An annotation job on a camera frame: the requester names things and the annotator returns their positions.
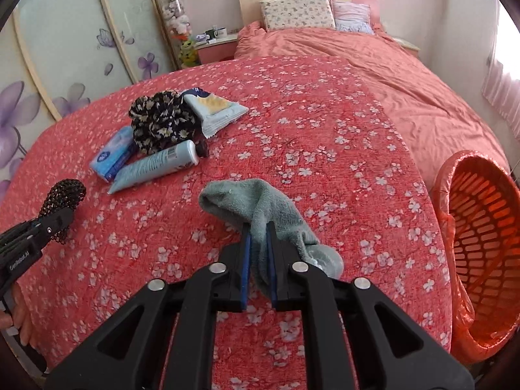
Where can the pink striped pillow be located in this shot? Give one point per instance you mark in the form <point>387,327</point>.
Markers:
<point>353,16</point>

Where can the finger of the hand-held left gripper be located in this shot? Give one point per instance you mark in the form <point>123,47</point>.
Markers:
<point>44,229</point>

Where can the black mug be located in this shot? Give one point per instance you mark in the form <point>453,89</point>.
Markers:
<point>209,33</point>

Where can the black floral scrunchie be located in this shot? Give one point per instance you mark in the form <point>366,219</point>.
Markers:
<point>158,124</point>

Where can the pink curtain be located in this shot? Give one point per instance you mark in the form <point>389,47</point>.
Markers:
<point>499,85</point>

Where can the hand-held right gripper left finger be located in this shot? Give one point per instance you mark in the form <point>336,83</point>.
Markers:
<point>245,268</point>

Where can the grey green sock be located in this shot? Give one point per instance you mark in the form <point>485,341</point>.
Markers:
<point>260,203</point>

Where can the green plush toy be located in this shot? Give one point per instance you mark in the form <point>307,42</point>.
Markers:
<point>189,53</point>

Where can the clear cylinder of plush toys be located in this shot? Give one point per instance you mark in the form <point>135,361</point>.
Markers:
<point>174,14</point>

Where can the white mug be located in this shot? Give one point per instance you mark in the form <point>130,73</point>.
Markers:
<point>220,32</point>

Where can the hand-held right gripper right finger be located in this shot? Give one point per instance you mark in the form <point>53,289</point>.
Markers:
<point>273,268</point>

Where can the pink white nightstand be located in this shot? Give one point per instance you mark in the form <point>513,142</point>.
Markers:
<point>217,50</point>
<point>406,44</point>

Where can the orange plastic basket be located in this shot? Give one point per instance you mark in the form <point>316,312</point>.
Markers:
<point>479,219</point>

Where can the person's left hand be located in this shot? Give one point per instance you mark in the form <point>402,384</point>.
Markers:
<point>24,321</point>

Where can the small dark tube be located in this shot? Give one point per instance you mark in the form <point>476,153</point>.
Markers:
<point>203,148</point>

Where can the blue tissue packet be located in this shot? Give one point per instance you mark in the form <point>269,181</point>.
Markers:
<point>111,156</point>

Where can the floral sliding door wardrobe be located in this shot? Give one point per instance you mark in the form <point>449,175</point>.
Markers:
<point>81,48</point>

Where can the red floral tablecloth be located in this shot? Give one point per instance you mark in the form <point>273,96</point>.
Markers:
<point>304,130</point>

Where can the light blue tube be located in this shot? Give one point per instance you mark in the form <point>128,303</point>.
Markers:
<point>154,164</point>

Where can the pink duvet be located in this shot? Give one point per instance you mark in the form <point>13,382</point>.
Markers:
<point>406,89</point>

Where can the white yellow snack packet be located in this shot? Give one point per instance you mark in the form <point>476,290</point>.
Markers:
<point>217,111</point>

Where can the floral print pillow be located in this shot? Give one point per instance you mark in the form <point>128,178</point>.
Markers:
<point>298,14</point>

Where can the black mesh pouch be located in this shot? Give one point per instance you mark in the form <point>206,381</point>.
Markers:
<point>65,193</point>

